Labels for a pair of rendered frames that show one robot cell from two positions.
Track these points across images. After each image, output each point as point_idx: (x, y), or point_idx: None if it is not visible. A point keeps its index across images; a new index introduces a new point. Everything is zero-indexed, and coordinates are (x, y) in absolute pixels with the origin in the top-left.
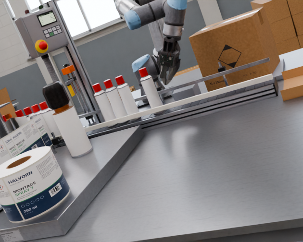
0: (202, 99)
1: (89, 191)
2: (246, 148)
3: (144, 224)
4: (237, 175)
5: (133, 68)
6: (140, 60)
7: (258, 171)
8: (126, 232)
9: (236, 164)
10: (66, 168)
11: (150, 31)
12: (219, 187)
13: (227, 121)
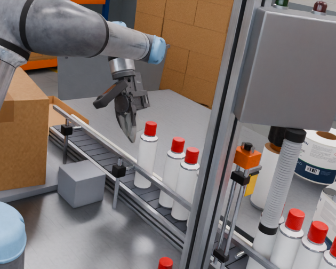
0: (103, 157)
1: None
2: (167, 127)
3: (252, 136)
4: (194, 123)
5: (24, 238)
6: (12, 206)
7: (186, 119)
8: (262, 139)
9: (185, 126)
10: (289, 193)
11: None
12: (207, 125)
13: (129, 146)
